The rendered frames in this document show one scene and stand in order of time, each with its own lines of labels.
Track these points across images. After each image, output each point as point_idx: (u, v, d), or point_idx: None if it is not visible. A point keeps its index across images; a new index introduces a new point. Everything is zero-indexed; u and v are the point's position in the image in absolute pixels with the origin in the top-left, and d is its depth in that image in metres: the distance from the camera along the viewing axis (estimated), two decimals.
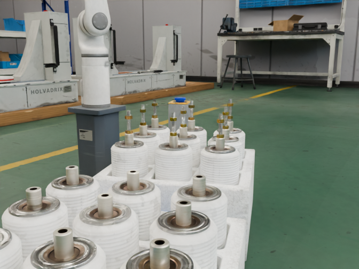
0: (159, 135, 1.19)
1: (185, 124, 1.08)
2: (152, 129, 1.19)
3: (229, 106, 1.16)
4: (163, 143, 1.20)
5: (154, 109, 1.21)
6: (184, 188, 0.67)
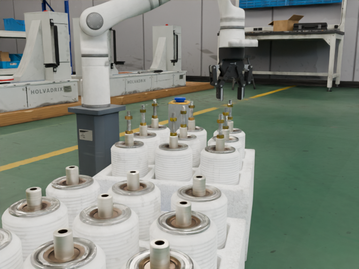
0: (159, 135, 1.19)
1: (185, 124, 1.08)
2: (152, 129, 1.19)
3: (231, 107, 1.16)
4: (163, 143, 1.20)
5: (154, 109, 1.21)
6: (184, 188, 0.67)
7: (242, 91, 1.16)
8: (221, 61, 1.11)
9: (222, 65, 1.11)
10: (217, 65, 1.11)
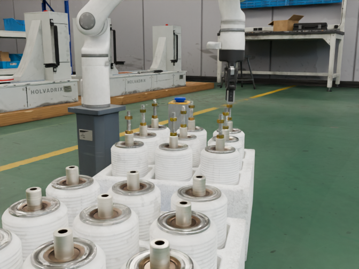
0: (159, 135, 1.19)
1: (185, 124, 1.08)
2: (152, 129, 1.19)
3: (229, 107, 1.16)
4: (163, 143, 1.20)
5: (154, 109, 1.21)
6: (184, 188, 0.67)
7: (227, 95, 1.12)
8: None
9: (226, 67, 1.18)
10: None
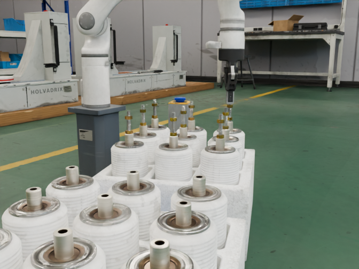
0: (159, 135, 1.19)
1: (185, 124, 1.08)
2: (152, 129, 1.19)
3: (228, 108, 1.16)
4: (163, 143, 1.20)
5: (154, 109, 1.21)
6: (184, 188, 0.67)
7: (227, 95, 1.14)
8: (226, 62, 1.17)
9: (225, 66, 1.17)
10: None
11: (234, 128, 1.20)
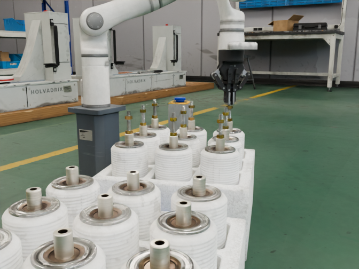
0: (159, 135, 1.19)
1: (185, 124, 1.08)
2: (152, 129, 1.19)
3: (227, 109, 1.16)
4: (163, 143, 1.20)
5: (154, 109, 1.21)
6: (184, 188, 0.67)
7: (234, 96, 1.15)
8: (221, 64, 1.11)
9: (221, 68, 1.11)
10: (217, 70, 1.11)
11: (234, 128, 1.20)
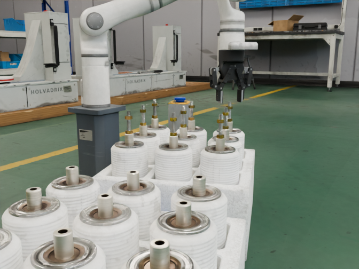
0: (159, 135, 1.19)
1: (185, 124, 1.08)
2: (152, 129, 1.19)
3: (229, 109, 1.16)
4: (163, 143, 1.20)
5: (154, 109, 1.21)
6: (184, 188, 0.67)
7: (242, 94, 1.16)
8: (221, 64, 1.11)
9: (222, 68, 1.11)
10: (217, 68, 1.11)
11: (234, 128, 1.20)
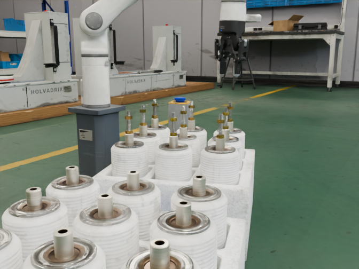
0: (159, 135, 1.19)
1: (185, 124, 1.08)
2: (152, 129, 1.19)
3: (231, 109, 1.16)
4: (163, 143, 1.20)
5: (154, 109, 1.21)
6: (184, 188, 0.67)
7: (224, 65, 1.18)
8: (241, 35, 1.09)
9: None
10: (242, 39, 1.08)
11: (237, 128, 1.19)
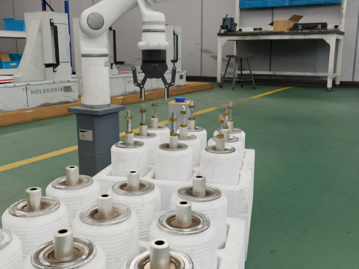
0: None
1: (185, 124, 1.08)
2: None
3: (231, 109, 1.16)
4: None
5: (155, 109, 1.22)
6: (184, 188, 0.67)
7: (166, 92, 1.19)
8: (142, 63, 1.17)
9: (142, 66, 1.17)
10: (138, 66, 1.18)
11: (237, 128, 1.19)
